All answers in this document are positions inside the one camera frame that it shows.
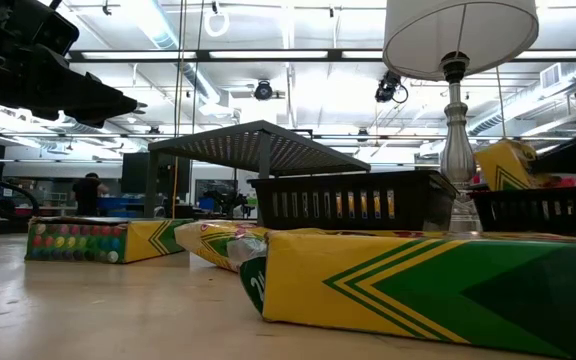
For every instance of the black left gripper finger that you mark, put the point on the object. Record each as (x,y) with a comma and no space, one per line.
(93,95)
(103,117)

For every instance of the black slotted plastic basket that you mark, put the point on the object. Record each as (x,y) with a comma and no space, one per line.
(318,182)
(518,197)

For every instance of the yellow green crayon box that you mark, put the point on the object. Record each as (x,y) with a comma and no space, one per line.
(418,300)
(138,240)
(505,165)

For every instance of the plastic-wrapped yellow crayon box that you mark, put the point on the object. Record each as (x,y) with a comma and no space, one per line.
(203,240)

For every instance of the black background robot arm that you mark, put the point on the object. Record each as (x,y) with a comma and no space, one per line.
(225,200)

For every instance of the dark monitor screen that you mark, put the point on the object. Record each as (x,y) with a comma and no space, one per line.
(133,172)

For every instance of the person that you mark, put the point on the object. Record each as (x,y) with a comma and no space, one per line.
(88,195)

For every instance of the blue storage bin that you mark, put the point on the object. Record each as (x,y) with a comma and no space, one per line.
(118,202)

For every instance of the grey perforated metal shelf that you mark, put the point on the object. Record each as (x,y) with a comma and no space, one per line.
(268,145)

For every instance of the silver table lamp white shade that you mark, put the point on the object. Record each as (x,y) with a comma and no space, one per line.
(468,30)

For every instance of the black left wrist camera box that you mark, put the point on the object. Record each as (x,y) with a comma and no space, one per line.
(55,32)

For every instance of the black ceiling camera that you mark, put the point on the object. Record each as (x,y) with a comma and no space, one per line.
(263,91)

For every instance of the black ceiling-mounted camera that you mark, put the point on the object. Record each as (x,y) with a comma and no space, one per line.
(388,87)

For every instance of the black overhead frame bar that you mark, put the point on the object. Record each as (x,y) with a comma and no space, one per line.
(335,55)

